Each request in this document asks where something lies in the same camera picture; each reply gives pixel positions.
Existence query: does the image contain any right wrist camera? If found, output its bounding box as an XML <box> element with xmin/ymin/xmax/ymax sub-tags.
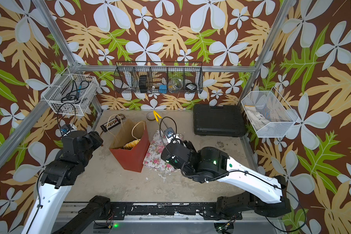
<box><xmin>164</xmin><ymin>127</ymin><xmax>176</xmax><ymax>143</ymax></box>

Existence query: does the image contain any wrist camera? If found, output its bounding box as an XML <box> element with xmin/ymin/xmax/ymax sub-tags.
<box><xmin>60</xmin><ymin>124</ymin><xmax>73</xmax><ymax>137</ymax></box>
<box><xmin>164</xmin><ymin>127</ymin><xmax>176</xmax><ymax>143</ymax></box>

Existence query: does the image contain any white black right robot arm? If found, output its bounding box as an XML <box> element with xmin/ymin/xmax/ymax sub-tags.
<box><xmin>161</xmin><ymin>139</ymin><xmax>291</xmax><ymax>218</ymax></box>

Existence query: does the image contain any black square gadget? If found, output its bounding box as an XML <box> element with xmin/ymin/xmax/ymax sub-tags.
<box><xmin>185</xmin><ymin>82</ymin><xmax>198</xmax><ymax>92</ymax></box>

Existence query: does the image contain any red brown paper bag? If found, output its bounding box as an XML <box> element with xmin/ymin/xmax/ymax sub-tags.
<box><xmin>109</xmin><ymin>119</ymin><xmax>150</xmax><ymax>173</ymax></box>

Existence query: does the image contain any clear glass jar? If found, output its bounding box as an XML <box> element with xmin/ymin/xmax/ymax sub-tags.
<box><xmin>167</xmin><ymin>77</ymin><xmax>183</xmax><ymax>93</ymax></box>

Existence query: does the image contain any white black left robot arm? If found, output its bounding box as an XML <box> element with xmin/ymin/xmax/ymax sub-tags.
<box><xmin>22</xmin><ymin>130</ymin><xmax>103</xmax><ymax>234</ymax></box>

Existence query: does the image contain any clear tape roll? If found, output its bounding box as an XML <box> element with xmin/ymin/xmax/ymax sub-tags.
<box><xmin>146</xmin><ymin>112</ymin><xmax>156</xmax><ymax>121</ymax></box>

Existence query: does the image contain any black device in basket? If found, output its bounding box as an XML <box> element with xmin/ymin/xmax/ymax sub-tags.
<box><xmin>138</xmin><ymin>75</ymin><xmax>148</xmax><ymax>93</ymax></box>

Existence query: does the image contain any black plastic tool case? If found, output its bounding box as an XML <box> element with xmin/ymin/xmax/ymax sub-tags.
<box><xmin>193</xmin><ymin>104</ymin><xmax>247</xmax><ymax>137</ymax></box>

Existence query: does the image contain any black power strip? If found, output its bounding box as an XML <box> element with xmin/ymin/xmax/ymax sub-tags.
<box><xmin>100</xmin><ymin>118</ymin><xmax>121</xmax><ymax>132</ymax></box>

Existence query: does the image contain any white wire basket left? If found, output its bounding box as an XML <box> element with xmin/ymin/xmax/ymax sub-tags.
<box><xmin>43</xmin><ymin>74</ymin><xmax>99</xmax><ymax>117</ymax></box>

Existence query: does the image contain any black cable in basket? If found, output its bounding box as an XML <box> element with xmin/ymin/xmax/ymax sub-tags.
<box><xmin>60</xmin><ymin>80</ymin><xmax>90</xmax><ymax>103</ymax></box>

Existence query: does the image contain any black wire wall basket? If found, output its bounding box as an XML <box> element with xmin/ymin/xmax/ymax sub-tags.
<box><xmin>113</xmin><ymin>61</ymin><xmax>204</xmax><ymax>94</ymax></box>

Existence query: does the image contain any ridged yellow striped bread loaf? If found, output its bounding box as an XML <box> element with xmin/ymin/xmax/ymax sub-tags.
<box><xmin>123</xmin><ymin>139</ymin><xmax>140</xmax><ymax>150</ymax></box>

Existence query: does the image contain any blue small box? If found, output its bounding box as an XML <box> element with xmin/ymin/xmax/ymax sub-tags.
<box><xmin>159</xmin><ymin>85</ymin><xmax>167</xmax><ymax>94</ymax></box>

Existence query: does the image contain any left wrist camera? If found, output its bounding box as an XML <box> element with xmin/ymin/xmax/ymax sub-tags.
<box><xmin>60</xmin><ymin>124</ymin><xmax>73</xmax><ymax>137</ymax></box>

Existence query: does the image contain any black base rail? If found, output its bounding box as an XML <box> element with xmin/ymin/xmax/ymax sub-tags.
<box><xmin>52</xmin><ymin>195</ymin><xmax>243</xmax><ymax>234</ymax></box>

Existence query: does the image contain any white mesh basket right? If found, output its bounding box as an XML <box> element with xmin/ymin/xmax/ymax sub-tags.
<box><xmin>241</xmin><ymin>87</ymin><xmax>299</xmax><ymax>138</ymax></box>

